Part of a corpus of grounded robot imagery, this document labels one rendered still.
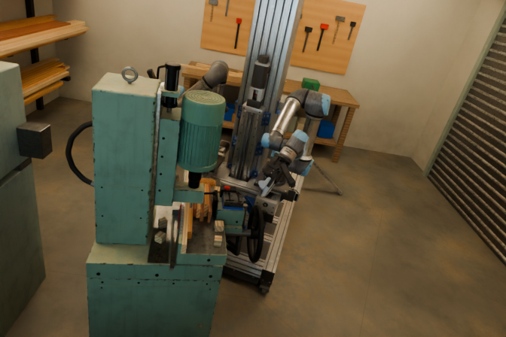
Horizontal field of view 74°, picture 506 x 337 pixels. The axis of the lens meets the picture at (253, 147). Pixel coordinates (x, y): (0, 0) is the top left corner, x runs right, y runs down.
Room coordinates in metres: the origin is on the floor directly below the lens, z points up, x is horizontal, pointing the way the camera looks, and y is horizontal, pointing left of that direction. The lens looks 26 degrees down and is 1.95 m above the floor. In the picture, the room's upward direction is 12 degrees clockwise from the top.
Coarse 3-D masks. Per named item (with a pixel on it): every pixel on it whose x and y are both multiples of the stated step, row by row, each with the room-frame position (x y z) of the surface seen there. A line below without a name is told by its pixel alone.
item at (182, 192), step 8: (176, 184) 1.27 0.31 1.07; (184, 184) 1.28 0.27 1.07; (200, 184) 1.31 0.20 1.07; (176, 192) 1.23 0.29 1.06; (184, 192) 1.24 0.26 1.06; (192, 192) 1.25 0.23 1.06; (200, 192) 1.25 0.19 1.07; (176, 200) 1.23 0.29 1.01; (184, 200) 1.24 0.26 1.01; (192, 200) 1.25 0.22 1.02; (200, 200) 1.26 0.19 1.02
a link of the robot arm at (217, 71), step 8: (216, 64) 2.04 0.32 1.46; (208, 72) 1.99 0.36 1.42; (216, 72) 1.98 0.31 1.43; (224, 72) 2.02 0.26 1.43; (200, 80) 1.98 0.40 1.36; (208, 80) 1.96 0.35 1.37; (216, 80) 1.97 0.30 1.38; (192, 88) 1.97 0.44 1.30; (200, 88) 1.96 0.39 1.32; (208, 88) 1.97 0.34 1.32
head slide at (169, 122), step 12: (168, 108) 1.24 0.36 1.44; (180, 108) 1.32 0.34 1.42; (168, 120) 1.18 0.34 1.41; (180, 120) 1.20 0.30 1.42; (168, 132) 1.18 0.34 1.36; (168, 144) 1.18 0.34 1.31; (168, 156) 1.19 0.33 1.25; (168, 168) 1.19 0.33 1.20; (156, 180) 1.18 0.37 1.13; (168, 180) 1.19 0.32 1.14; (156, 192) 1.18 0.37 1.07; (168, 192) 1.19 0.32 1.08; (156, 204) 1.18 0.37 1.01; (168, 204) 1.19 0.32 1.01
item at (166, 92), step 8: (168, 64) 1.23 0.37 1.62; (176, 64) 1.25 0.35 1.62; (168, 72) 1.23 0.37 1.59; (176, 72) 1.23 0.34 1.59; (168, 80) 1.22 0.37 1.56; (176, 80) 1.23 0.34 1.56; (168, 88) 1.22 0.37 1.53; (176, 88) 1.24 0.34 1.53; (168, 96) 1.21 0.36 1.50; (176, 96) 1.22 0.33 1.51; (168, 104) 1.22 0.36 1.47; (176, 104) 1.24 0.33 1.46
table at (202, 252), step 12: (216, 180) 1.64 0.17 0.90; (192, 228) 1.20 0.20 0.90; (204, 228) 1.21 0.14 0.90; (228, 228) 1.29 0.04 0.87; (240, 228) 1.30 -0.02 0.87; (192, 240) 1.12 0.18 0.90; (204, 240) 1.14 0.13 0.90; (192, 252) 1.05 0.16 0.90; (204, 252) 1.07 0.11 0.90; (216, 252) 1.08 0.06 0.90; (204, 264) 1.05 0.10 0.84; (216, 264) 1.07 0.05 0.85
